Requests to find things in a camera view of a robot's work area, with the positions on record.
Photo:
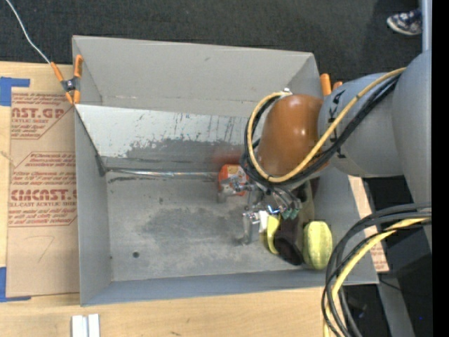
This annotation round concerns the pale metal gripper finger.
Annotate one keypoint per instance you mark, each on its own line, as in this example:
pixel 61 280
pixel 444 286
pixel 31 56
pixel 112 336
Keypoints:
pixel 250 226
pixel 239 185

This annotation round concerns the orange box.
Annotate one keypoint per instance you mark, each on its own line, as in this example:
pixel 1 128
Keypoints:
pixel 229 174

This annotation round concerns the yellow banana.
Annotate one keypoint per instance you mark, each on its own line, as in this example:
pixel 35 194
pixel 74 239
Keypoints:
pixel 271 234

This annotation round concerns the grey metal bin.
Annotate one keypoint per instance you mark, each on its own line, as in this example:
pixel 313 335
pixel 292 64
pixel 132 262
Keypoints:
pixel 168 223

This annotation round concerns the brown cardboard board, red print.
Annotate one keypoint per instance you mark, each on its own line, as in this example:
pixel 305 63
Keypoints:
pixel 42 174

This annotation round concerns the person's foot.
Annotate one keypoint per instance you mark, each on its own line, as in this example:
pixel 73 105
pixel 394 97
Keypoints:
pixel 405 22

